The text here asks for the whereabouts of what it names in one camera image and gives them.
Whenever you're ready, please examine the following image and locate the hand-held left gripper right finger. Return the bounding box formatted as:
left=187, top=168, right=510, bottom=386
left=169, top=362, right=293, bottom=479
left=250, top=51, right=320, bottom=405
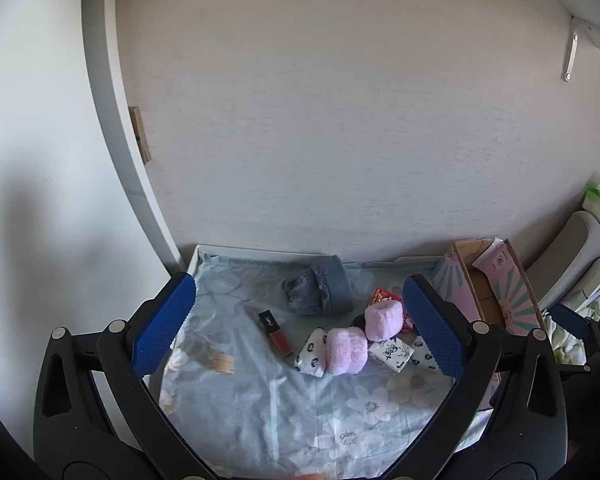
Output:
left=385, top=274, right=568, bottom=480

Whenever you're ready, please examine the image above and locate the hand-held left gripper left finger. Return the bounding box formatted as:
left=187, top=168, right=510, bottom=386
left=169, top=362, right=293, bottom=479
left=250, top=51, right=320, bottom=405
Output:
left=32, top=272, right=218, bottom=480

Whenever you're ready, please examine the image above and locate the clear bag of printed cloth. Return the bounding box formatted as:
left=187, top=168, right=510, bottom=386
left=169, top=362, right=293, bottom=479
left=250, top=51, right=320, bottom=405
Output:
left=411, top=335, right=440, bottom=372

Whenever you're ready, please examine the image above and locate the pink fluffy sock roll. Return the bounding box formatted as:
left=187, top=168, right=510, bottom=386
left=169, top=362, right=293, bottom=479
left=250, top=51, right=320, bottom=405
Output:
left=364, top=300, right=405, bottom=341
left=326, top=327, right=370, bottom=376

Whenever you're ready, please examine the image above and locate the cardboard box with pink sunburst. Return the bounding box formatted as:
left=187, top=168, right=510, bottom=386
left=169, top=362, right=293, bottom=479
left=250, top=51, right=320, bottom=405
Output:
left=432, top=238, right=551, bottom=341

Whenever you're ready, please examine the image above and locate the white black-spotted sock roll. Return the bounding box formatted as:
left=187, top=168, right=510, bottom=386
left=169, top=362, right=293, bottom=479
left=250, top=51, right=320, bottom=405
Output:
left=294, top=327, right=333, bottom=378

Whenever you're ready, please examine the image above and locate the white desktop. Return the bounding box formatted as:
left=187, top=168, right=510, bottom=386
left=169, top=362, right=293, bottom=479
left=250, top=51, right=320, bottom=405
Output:
left=145, top=244, right=496, bottom=479

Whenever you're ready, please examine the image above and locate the red snack packet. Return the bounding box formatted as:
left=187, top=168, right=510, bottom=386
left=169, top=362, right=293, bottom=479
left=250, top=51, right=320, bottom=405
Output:
left=369, top=287, right=417, bottom=333

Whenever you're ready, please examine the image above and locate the grey padded headboard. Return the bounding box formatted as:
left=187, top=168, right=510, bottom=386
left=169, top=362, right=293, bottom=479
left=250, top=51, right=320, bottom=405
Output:
left=525, top=210, right=600, bottom=311

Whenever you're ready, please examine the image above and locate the small clear plastic packet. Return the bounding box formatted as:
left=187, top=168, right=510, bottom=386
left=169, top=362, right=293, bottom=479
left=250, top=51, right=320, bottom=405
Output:
left=352, top=270, right=377, bottom=294

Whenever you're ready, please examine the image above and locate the pink paper packet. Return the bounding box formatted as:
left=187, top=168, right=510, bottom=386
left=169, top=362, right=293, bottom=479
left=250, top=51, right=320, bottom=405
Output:
left=471, top=237, right=512, bottom=272

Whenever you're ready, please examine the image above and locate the red lip gloss tube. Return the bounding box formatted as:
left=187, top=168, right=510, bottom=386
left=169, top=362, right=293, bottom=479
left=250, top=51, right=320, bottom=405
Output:
left=258, top=310, right=293, bottom=355

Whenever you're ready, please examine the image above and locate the grey rolled sock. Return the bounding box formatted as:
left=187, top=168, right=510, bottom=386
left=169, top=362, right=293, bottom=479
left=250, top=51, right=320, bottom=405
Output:
left=284, top=255, right=355, bottom=317

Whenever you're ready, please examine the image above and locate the blue floral cloth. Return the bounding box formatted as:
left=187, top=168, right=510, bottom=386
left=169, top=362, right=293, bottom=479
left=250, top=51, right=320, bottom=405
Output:
left=157, top=252, right=496, bottom=479

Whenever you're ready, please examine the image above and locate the wooden wall block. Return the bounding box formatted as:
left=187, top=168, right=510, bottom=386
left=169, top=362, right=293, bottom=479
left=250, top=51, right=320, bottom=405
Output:
left=128, top=106, right=152, bottom=165

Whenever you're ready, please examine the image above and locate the white shelf bracket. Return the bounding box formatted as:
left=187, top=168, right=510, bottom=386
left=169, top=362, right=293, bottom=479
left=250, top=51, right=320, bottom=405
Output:
left=562, top=17, right=598, bottom=82

